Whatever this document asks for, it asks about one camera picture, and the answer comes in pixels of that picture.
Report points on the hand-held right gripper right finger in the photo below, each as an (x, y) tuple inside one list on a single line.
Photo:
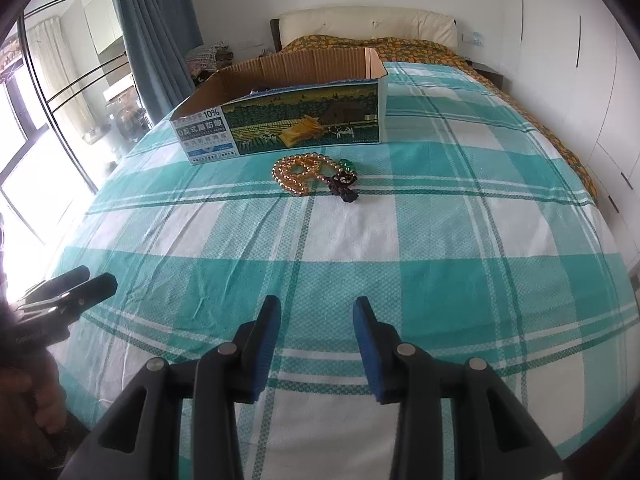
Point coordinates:
[(366, 350)]

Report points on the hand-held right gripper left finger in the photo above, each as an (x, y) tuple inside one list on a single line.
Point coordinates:
[(262, 350)]

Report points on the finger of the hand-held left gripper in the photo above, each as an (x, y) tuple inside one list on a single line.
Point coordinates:
[(95, 290), (65, 280)]

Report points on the printed cardboard box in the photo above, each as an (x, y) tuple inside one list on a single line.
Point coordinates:
[(300, 125)]

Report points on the person's left hand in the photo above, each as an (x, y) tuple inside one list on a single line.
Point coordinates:
[(45, 390)]

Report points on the teal checked bed sheet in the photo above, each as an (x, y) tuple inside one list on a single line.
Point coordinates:
[(450, 260)]

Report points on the small fan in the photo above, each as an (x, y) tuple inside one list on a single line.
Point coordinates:
[(131, 122)]

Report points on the white sheer curtain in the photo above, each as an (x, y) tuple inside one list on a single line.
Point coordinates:
[(55, 70)]

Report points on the black framed glass door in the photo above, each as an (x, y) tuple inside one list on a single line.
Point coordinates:
[(22, 40)]

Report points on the pile of clothes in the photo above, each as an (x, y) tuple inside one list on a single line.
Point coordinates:
[(207, 57)]

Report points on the blue curtain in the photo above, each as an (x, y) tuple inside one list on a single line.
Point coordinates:
[(150, 25)]

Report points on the dark wooden nightstand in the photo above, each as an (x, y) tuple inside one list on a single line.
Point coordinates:
[(487, 75)]

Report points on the cream padded headboard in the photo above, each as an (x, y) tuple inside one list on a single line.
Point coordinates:
[(370, 22)]

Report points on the white wardrobe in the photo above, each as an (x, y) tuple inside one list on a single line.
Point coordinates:
[(560, 35)]

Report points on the wall socket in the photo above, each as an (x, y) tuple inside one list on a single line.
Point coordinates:
[(473, 38)]

